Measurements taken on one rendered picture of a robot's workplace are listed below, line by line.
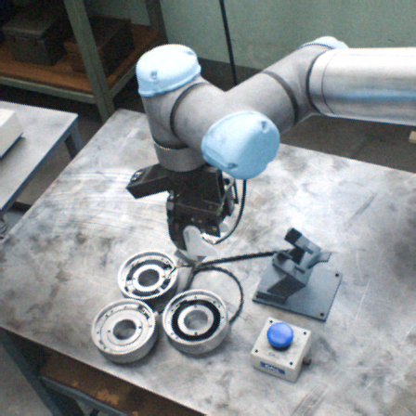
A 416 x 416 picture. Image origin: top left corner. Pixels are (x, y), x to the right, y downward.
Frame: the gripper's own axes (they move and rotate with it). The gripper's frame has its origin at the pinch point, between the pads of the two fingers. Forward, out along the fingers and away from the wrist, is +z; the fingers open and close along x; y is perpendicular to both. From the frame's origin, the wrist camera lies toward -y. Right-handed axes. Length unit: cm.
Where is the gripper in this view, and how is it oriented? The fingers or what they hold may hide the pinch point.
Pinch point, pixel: (194, 247)
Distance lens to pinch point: 100.1
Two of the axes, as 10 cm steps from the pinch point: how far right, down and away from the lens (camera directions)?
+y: 9.0, 2.1, -3.7
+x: 4.0, -7.0, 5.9
